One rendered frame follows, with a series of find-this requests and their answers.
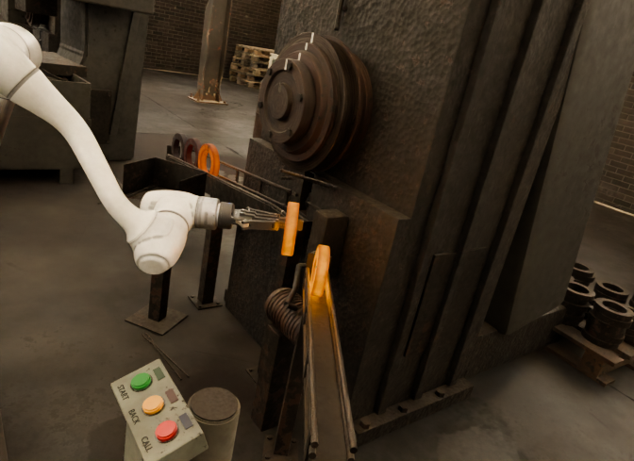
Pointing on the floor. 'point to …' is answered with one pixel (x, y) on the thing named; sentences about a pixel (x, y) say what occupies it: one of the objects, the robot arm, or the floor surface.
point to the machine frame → (420, 178)
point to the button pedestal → (136, 437)
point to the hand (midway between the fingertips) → (291, 223)
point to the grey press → (95, 49)
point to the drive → (561, 188)
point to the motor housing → (275, 358)
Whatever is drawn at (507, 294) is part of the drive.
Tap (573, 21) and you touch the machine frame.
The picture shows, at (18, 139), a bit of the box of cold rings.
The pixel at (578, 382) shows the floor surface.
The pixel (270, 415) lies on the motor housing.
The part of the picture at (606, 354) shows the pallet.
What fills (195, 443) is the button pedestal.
